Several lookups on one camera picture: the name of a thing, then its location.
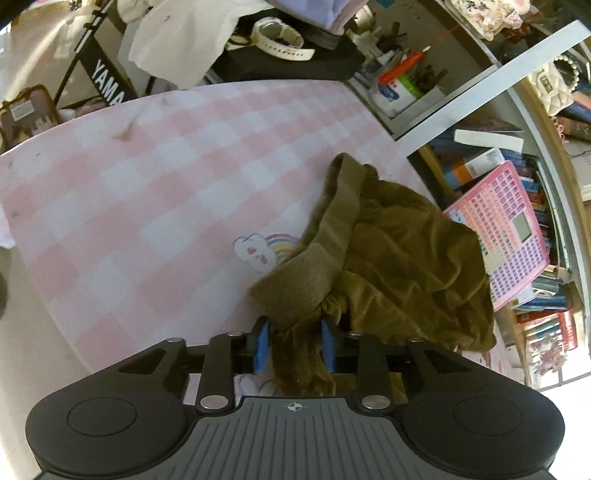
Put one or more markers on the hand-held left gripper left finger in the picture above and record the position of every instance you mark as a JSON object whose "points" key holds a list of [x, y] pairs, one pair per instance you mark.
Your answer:
{"points": [[263, 346]]}

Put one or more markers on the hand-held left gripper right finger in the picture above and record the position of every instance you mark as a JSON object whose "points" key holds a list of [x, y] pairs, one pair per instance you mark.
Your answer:
{"points": [[328, 346]]}

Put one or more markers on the olive brown velvet garment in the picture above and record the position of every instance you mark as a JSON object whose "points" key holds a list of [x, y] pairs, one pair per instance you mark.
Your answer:
{"points": [[406, 277]]}

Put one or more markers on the pink checked cartoon tablecloth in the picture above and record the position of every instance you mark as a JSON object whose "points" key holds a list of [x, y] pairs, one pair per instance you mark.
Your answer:
{"points": [[138, 207]]}

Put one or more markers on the pink learning keyboard toy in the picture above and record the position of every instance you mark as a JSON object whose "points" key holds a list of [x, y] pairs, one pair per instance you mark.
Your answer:
{"points": [[512, 230]]}

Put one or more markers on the floral printed box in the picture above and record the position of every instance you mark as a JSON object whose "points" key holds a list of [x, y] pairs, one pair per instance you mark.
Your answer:
{"points": [[549, 353]]}

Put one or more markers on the stack of leaning books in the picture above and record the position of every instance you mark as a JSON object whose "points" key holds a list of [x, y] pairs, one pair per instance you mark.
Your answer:
{"points": [[549, 318]]}

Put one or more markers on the orange and white box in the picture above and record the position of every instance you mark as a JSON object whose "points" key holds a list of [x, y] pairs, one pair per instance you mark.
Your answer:
{"points": [[475, 168]]}

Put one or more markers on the white jar with green lid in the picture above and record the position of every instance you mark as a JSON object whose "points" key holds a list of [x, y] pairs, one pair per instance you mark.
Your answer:
{"points": [[390, 94]]}

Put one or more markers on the thick white book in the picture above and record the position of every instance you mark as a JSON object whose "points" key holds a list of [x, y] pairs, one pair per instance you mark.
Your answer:
{"points": [[489, 138]]}

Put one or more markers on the black keyboard case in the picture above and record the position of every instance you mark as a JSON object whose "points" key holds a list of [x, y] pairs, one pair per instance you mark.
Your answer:
{"points": [[286, 69]]}

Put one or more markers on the bundle of pens and brushes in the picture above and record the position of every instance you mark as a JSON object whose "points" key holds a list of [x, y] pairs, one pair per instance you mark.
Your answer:
{"points": [[427, 71]]}

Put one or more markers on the white wrist watch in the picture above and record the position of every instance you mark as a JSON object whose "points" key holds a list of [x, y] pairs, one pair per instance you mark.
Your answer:
{"points": [[281, 46]]}

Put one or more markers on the white shelf unit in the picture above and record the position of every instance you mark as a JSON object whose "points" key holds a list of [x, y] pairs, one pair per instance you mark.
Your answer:
{"points": [[485, 87]]}

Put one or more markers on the dark round tin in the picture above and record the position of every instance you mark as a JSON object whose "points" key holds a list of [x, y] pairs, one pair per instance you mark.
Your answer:
{"points": [[321, 37]]}

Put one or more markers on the white cloth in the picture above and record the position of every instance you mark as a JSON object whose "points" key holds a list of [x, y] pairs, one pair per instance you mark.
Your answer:
{"points": [[184, 41]]}

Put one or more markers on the metal bowl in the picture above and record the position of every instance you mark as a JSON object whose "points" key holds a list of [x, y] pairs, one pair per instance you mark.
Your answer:
{"points": [[362, 21]]}

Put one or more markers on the brown printed bag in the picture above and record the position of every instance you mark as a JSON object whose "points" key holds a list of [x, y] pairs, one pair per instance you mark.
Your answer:
{"points": [[27, 115]]}

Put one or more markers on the folded pink cloth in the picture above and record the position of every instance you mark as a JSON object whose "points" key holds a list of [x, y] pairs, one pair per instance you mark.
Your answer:
{"points": [[351, 16]]}

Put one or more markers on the folded purple cloth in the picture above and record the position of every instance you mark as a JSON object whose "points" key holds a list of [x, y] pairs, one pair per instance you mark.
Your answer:
{"points": [[304, 9]]}

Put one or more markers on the black metal stand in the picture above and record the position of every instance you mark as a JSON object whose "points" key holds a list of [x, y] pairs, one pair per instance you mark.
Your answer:
{"points": [[76, 60]]}

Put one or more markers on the white quilted pearl bag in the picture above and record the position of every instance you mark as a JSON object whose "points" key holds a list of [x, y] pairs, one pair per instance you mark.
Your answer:
{"points": [[551, 87]]}

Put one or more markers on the floral fabric pouch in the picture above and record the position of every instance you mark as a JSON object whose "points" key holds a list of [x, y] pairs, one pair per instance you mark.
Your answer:
{"points": [[485, 16]]}

